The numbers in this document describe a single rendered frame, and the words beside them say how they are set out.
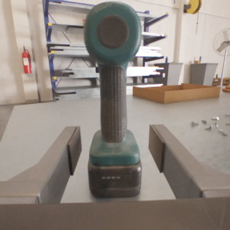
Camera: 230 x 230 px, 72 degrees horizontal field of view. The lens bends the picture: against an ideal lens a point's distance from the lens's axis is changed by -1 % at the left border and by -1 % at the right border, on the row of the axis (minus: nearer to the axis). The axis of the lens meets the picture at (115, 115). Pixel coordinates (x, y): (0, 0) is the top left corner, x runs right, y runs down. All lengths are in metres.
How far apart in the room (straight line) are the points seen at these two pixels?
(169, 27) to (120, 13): 6.33
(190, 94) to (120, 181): 0.77
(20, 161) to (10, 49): 4.52
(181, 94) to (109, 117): 0.70
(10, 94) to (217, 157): 4.73
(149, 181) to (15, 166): 0.24
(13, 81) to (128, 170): 4.67
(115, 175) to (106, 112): 0.08
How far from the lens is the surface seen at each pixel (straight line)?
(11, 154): 0.40
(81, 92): 3.80
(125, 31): 0.18
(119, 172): 0.21
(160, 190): 0.26
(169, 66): 5.27
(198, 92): 0.98
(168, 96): 0.82
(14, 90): 4.83
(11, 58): 4.80
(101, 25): 0.18
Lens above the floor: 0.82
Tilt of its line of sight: 16 degrees down
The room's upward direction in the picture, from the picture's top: 1 degrees counter-clockwise
